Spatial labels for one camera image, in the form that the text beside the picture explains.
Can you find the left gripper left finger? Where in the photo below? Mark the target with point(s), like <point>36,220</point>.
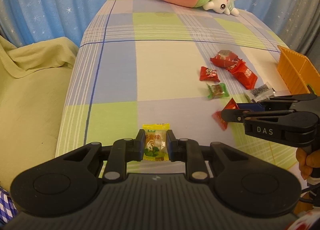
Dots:
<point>119,154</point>

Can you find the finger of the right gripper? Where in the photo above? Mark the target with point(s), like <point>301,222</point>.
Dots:
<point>240,117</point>
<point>252,106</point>

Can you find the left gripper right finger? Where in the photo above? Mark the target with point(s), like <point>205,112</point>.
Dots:
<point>191,153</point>

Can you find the red foil candy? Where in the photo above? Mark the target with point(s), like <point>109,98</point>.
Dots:
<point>228,114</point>

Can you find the black seaweed snack packet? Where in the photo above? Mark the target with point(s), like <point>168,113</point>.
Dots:
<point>261,93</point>

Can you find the yellow green candy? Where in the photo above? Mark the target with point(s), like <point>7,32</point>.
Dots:
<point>156,142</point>

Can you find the red double-happiness candy pack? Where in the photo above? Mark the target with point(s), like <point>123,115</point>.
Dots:
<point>243,74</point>

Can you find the small red candy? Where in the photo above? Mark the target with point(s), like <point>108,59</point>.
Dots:
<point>208,74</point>

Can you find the red shiny candy pack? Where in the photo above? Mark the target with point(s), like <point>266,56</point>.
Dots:
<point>224,59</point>

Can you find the person's right hand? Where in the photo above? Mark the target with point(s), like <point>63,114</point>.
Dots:
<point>307,162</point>

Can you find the orange plastic tray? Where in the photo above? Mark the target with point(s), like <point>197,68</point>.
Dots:
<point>298,73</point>

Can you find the plaid tablecloth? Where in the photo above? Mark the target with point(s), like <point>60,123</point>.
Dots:
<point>118,86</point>

